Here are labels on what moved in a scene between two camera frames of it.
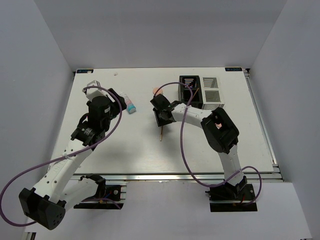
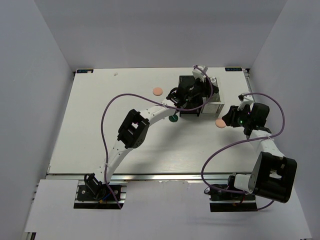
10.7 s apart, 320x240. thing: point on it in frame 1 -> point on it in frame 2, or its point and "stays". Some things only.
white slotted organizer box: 211,93 stays
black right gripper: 159,122 -> 230,118
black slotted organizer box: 184,94 stays
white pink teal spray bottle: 130,106 -> 214,81
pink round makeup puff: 160,91 stays
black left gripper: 116,105 -> 206,86
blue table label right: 233,69 stays
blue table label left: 84,71 stays
